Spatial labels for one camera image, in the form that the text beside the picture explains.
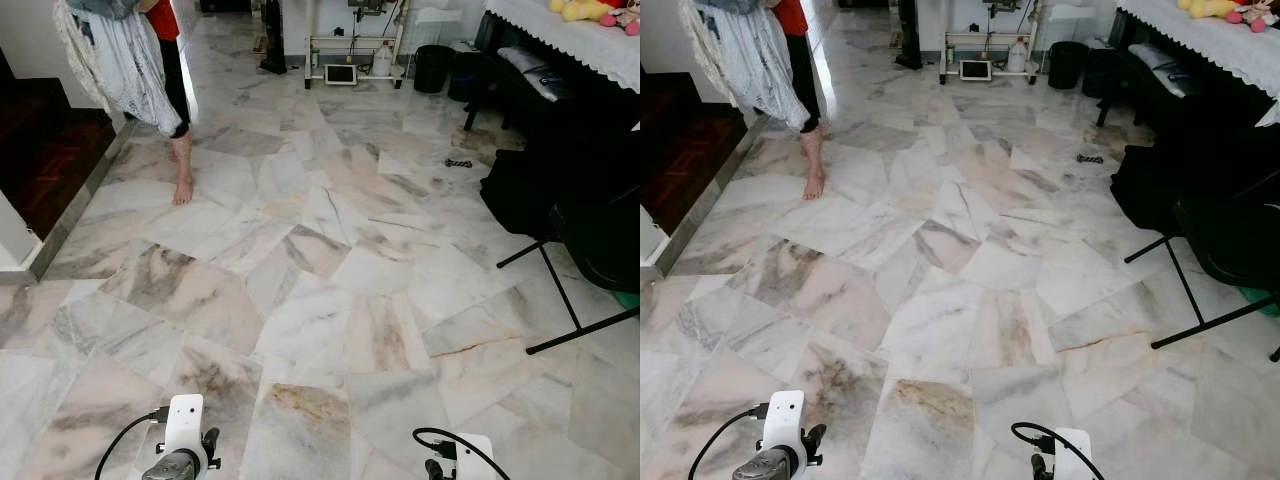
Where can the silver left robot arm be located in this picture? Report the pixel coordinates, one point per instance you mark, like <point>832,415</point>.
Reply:
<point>765,464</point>
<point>172,467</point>

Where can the green plastic item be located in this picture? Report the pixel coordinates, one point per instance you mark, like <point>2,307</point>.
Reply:
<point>1262,302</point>
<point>628,299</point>

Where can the black folding chair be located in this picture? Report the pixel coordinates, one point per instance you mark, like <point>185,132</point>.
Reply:
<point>1230,230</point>
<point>590,225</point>

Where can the small black floor object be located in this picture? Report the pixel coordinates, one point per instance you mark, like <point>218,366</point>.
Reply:
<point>1090,159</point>
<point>458,163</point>

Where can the dark wooden step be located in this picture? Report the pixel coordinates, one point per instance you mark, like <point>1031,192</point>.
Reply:
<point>50,150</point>
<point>685,150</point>

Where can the barefoot person in red shirt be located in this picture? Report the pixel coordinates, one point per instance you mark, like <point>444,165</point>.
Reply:
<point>808,90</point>
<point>180,90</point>

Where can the black bench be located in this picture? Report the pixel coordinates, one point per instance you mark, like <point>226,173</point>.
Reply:
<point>520,105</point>
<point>1150,105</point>

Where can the white lace cloth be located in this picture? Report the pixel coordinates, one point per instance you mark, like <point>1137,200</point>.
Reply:
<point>120,65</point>
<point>750,60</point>

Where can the white framed tablet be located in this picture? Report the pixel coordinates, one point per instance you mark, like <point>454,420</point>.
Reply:
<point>975,70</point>
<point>340,74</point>

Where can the black waste bin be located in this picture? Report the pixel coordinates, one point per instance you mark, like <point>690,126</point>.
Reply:
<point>432,70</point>
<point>1067,66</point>

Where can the white plastic jug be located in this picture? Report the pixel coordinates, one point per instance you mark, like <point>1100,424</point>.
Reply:
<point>1017,58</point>
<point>382,62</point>

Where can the white metal rack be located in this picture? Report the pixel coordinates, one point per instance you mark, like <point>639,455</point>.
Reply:
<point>352,42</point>
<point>985,38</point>

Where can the table with white lace tablecloth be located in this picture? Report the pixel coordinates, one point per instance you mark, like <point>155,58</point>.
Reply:
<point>580,40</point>
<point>1210,40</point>

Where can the pink plush toy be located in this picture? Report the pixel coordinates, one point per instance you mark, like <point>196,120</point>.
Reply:
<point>1260,13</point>
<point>625,15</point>

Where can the yellow plush toy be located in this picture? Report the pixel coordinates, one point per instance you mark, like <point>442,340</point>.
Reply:
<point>578,9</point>
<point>1208,8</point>

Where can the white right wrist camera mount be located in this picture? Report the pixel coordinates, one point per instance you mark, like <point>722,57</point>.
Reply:
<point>1072,453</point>
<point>474,458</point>

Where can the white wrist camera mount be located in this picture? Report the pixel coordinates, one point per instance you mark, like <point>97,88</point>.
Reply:
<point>184,420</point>
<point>1072,453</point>
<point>474,458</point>
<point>784,415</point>

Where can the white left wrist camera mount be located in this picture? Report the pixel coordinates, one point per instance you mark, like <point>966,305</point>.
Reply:
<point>184,420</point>
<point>784,415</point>

